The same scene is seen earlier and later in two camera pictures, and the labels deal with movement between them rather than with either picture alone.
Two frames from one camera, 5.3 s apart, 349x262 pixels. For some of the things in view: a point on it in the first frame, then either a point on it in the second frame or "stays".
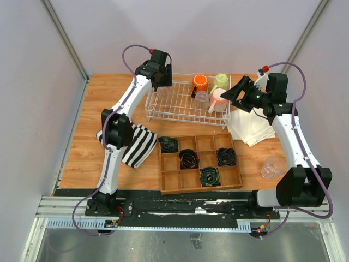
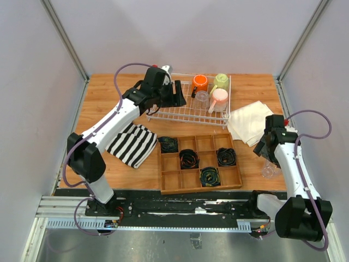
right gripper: [244, 84] to [261, 150]
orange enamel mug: [199, 83] stays
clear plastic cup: [202, 100] stays
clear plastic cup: [275, 167] stays
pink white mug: [217, 103] stays
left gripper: [167, 81] to [176, 100]
